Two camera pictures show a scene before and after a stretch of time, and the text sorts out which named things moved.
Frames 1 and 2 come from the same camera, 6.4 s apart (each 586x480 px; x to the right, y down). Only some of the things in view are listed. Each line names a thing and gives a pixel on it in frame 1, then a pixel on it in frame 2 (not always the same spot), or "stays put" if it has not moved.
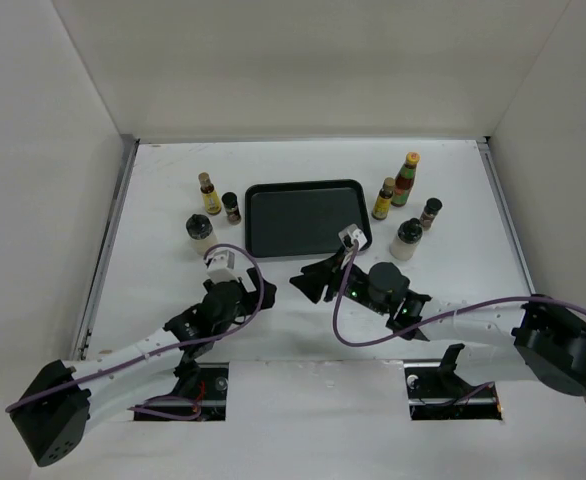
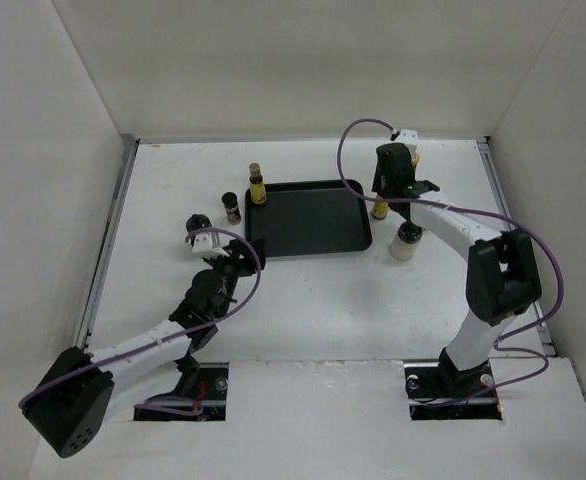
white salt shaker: [406, 240] stays put
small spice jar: [230, 203] stays put
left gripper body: [248, 301] to [232, 268]
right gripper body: [356, 289] to [380, 184]
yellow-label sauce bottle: [211, 198] to [257, 189]
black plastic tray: [303, 217] stays put
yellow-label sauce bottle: [383, 199] stays put
